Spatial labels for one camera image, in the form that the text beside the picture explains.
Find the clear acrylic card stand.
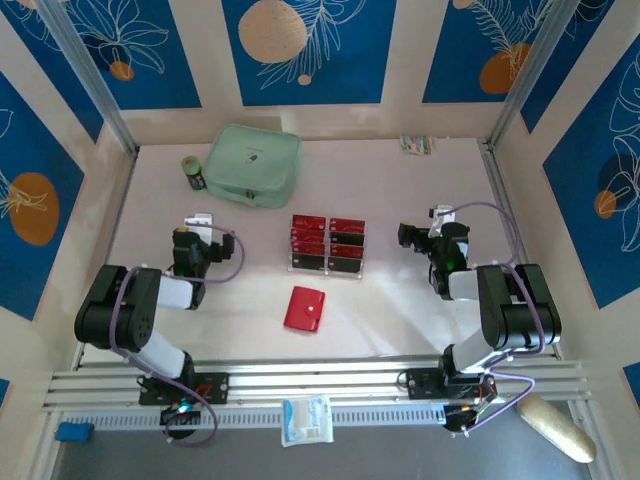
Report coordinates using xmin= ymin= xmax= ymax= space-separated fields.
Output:
xmin=287 ymin=213 xmax=366 ymax=279

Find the red card holder wallet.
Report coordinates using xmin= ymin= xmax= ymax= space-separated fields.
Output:
xmin=283 ymin=286 xmax=327 ymax=333

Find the small green-lidded dark bottle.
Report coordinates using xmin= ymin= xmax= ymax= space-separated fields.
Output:
xmin=180 ymin=155 xmax=207 ymax=192

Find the mint green zip pouch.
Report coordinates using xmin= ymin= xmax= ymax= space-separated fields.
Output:
xmin=201 ymin=124 xmax=304 ymax=209

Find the small printed paper packet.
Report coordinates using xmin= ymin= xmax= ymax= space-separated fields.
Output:
xmin=399 ymin=133 xmax=435 ymax=156

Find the black controller board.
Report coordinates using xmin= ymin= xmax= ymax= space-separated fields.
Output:
xmin=159 ymin=404 xmax=202 ymax=427
xmin=442 ymin=402 xmax=484 ymax=437

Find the white blue wipes packet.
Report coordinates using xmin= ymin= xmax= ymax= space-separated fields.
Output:
xmin=280 ymin=394 xmax=335 ymax=448

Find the beige textured roll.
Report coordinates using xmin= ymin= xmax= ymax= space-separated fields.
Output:
xmin=517 ymin=394 xmax=598 ymax=464

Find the blue sponge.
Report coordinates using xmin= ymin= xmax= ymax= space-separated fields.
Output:
xmin=54 ymin=422 xmax=95 ymax=443

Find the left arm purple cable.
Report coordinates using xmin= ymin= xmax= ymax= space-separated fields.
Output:
xmin=108 ymin=224 xmax=246 ymax=448

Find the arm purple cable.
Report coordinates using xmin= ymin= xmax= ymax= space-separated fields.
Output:
xmin=108 ymin=224 xmax=246 ymax=448
xmin=439 ymin=201 xmax=546 ymax=436

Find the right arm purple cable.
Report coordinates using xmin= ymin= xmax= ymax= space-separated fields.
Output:
xmin=439 ymin=201 xmax=546 ymax=436

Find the aluminium side rail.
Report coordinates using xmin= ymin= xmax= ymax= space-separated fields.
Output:
xmin=72 ymin=149 xmax=140 ymax=371
xmin=480 ymin=141 xmax=564 ymax=360

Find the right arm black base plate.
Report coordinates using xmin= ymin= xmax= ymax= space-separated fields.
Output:
xmin=405 ymin=367 xmax=499 ymax=401

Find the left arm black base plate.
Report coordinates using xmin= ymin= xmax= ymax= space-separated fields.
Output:
xmin=138 ymin=372 xmax=231 ymax=406

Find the aluminium rail frame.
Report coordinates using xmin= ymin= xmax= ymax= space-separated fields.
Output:
xmin=42 ymin=355 xmax=591 ymax=415

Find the white slotted cable duct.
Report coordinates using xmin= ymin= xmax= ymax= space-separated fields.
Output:
xmin=64 ymin=407 xmax=447 ymax=432

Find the aluminium corner post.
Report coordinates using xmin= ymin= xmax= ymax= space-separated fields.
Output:
xmin=37 ymin=0 xmax=139 ymax=156
xmin=487 ymin=0 xmax=584 ymax=149

